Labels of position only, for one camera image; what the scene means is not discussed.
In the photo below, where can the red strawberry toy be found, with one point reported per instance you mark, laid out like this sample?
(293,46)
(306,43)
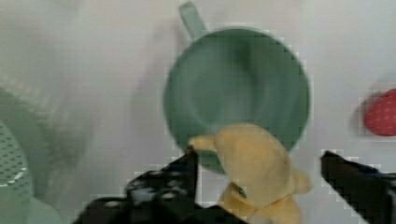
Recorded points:
(380,117)

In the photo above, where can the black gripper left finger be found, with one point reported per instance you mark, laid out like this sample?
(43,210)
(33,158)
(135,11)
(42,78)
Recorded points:
(165,196)

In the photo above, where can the yellow plush banana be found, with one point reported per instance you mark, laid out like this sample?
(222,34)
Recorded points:
(263,179)

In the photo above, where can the green colander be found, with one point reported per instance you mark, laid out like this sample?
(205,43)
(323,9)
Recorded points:
(25,166)

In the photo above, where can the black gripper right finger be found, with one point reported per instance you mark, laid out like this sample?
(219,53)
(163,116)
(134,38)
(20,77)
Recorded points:
(368,191)

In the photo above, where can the green mug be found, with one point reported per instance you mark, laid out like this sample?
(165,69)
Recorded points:
(231,75)

